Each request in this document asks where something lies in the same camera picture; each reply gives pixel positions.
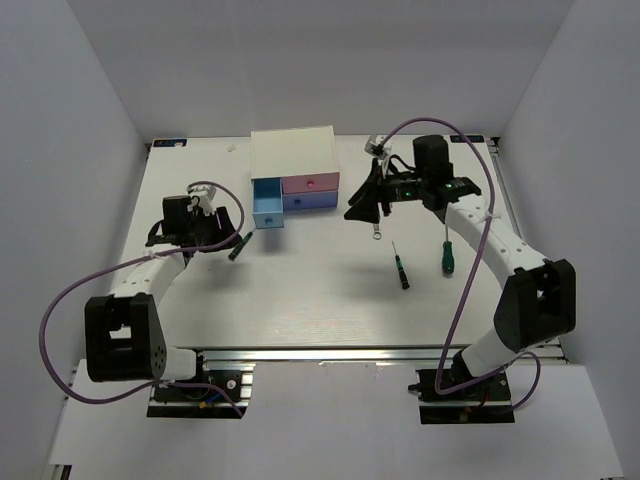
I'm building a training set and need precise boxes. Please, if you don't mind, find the purple-blue wide drawer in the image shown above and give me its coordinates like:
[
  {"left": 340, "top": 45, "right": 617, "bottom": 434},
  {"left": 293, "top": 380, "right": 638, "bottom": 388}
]
[{"left": 282, "top": 190, "right": 338, "bottom": 211}]

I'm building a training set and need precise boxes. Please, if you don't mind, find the small black precision screwdriver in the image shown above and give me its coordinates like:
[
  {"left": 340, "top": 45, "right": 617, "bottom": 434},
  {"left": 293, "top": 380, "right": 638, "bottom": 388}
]
[{"left": 228, "top": 231, "right": 254, "bottom": 261}]

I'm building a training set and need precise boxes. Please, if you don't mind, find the white drawer cabinet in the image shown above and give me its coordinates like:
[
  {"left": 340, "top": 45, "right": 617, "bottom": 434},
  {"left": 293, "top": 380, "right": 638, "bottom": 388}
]
[{"left": 250, "top": 125, "right": 339, "bottom": 180}]

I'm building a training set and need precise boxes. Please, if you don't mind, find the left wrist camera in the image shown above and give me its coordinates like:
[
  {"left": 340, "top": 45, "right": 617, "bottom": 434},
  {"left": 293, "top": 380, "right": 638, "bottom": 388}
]
[{"left": 187, "top": 183, "right": 217, "bottom": 216}]

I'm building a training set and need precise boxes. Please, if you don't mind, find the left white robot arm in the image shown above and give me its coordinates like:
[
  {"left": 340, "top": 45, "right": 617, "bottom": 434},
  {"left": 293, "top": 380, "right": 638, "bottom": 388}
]
[{"left": 84, "top": 195, "right": 241, "bottom": 399}]

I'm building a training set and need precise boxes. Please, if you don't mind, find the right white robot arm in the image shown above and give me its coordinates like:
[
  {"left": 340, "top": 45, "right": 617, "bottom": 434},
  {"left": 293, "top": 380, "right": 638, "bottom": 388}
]
[{"left": 344, "top": 135, "right": 576, "bottom": 399}]

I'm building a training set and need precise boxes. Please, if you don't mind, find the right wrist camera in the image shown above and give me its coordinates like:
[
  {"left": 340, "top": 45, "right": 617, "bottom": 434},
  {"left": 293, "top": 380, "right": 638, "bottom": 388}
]
[{"left": 364, "top": 134, "right": 391, "bottom": 177}]

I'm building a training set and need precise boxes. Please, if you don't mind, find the green handled screwdriver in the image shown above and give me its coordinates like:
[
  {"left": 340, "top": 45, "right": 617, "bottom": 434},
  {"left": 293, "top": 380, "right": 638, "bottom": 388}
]
[{"left": 441, "top": 225, "right": 455, "bottom": 276}]

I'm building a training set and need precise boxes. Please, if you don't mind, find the light blue small drawer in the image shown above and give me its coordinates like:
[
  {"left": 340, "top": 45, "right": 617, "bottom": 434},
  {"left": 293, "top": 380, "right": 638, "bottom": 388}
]
[{"left": 252, "top": 178, "right": 284, "bottom": 229}]

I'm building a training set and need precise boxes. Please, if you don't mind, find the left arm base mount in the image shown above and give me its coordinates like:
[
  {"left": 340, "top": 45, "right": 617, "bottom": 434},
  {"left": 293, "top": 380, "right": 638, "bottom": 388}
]
[{"left": 146, "top": 352, "right": 254, "bottom": 419}]

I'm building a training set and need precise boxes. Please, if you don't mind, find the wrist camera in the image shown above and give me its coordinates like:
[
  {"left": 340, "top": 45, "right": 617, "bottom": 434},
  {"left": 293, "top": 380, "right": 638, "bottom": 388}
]
[
  {"left": 187, "top": 183, "right": 217, "bottom": 216},
  {"left": 364, "top": 134, "right": 391, "bottom": 177}
]

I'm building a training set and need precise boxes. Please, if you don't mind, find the blue label sticker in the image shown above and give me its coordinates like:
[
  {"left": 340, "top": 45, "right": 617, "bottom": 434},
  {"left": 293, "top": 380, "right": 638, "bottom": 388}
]
[
  {"left": 449, "top": 135, "right": 486, "bottom": 143},
  {"left": 152, "top": 138, "right": 187, "bottom": 148}
]

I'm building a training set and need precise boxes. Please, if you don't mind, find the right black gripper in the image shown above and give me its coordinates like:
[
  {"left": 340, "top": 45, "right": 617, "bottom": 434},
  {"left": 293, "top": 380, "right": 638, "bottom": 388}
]
[{"left": 344, "top": 158, "right": 428, "bottom": 224}]

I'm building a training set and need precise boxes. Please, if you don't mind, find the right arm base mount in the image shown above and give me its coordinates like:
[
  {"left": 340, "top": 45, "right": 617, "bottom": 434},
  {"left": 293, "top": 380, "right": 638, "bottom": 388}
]
[{"left": 408, "top": 369, "right": 515, "bottom": 425}]

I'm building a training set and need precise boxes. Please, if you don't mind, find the pink drawer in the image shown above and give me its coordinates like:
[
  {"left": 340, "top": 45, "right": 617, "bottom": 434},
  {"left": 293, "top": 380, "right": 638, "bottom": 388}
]
[{"left": 281, "top": 172, "right": 340, "bottom": 195}]

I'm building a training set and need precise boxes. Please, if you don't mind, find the silver combination wrench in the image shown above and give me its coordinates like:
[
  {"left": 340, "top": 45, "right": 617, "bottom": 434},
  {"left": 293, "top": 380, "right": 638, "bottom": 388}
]
[{"left": 372, "top": 224, "right": 382, "bottom": 241}]

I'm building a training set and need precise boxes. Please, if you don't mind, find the blue label sticker left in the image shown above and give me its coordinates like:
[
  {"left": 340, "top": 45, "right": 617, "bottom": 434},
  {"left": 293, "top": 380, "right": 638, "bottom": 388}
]
[{"left": 152, "top": 138, "right": 187, "bottom": 148}]

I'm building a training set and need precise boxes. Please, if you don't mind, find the blue label sticker right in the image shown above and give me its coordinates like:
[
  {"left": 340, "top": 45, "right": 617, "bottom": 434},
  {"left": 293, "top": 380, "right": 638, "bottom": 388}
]
[{"left": 449, "top": 135, "right": 486, "bottom": 143}]

